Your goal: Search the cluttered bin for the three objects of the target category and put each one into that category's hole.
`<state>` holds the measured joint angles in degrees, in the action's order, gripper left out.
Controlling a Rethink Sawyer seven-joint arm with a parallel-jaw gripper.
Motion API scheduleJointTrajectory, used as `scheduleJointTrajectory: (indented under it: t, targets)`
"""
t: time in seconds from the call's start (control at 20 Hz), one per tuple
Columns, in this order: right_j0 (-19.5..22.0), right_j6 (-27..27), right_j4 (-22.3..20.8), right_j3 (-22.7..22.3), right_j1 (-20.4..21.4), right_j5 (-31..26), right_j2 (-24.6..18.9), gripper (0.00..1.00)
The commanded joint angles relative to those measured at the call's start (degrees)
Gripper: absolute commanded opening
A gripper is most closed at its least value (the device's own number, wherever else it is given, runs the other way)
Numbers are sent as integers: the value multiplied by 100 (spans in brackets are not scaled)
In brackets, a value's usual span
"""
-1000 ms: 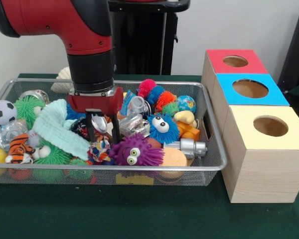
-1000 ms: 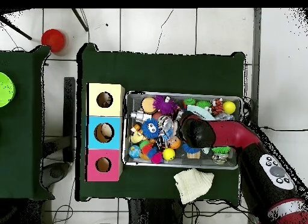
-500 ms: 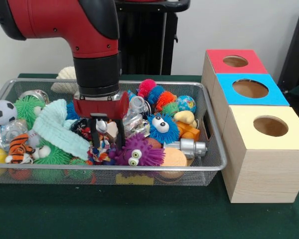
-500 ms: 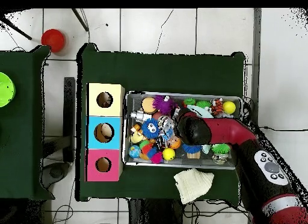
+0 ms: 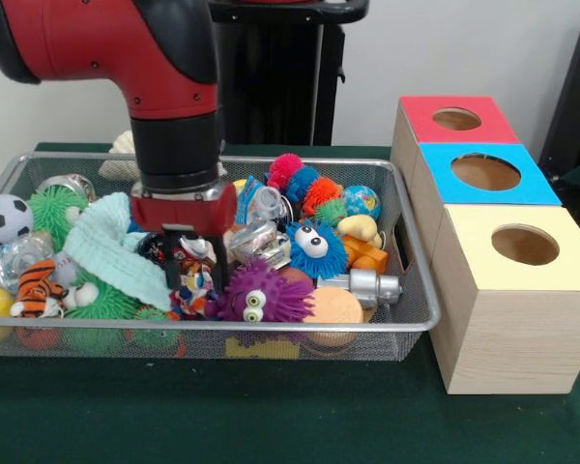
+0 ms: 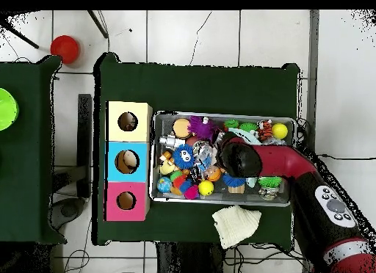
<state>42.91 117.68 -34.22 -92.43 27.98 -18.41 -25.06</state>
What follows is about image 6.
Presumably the purple spiky ball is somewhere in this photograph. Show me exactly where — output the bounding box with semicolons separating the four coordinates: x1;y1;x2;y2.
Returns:
187;114;220;142

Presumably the mint green knit cloth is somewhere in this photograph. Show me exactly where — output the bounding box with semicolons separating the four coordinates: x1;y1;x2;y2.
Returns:
228;128;262;189

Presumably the cream knit cloth roll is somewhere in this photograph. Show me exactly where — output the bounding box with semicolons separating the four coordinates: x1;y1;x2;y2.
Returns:
211;205;263;250

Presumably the clear mesh bin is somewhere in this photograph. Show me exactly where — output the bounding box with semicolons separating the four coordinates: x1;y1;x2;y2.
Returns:
151;111;297;209

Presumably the wooden three-hole box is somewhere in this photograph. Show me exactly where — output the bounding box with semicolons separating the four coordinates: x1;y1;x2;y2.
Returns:
104;100;153;223

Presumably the blue fuzzy monster toy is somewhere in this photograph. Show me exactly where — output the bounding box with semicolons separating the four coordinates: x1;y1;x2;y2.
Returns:
173;144;197;171

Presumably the yellow ball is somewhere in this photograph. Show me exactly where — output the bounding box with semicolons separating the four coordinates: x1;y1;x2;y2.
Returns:
198;179;215;197

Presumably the dark green tablecloth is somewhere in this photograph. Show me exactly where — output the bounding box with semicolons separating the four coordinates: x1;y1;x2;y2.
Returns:
93;52;300;252

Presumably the orange tiger plush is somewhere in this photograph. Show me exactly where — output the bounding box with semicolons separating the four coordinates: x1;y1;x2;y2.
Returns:
257;120;275;140

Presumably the green spiky ball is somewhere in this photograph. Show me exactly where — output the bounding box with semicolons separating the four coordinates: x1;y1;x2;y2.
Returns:
258;175;283;189

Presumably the black upright bar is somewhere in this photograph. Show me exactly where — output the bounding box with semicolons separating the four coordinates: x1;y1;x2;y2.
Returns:
77;93;94;199

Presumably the black tripod leg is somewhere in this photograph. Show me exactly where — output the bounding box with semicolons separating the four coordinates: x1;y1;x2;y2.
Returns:
87;10;109;39
0;17;40;50

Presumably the red round object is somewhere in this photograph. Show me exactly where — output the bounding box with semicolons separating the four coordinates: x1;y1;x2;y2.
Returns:
49;34;81;65

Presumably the green covered side table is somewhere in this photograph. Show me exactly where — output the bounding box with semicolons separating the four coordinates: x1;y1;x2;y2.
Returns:
0;54;65;246

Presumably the lime green round object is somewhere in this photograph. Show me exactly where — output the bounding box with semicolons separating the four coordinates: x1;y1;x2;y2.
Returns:
0;87;19;132

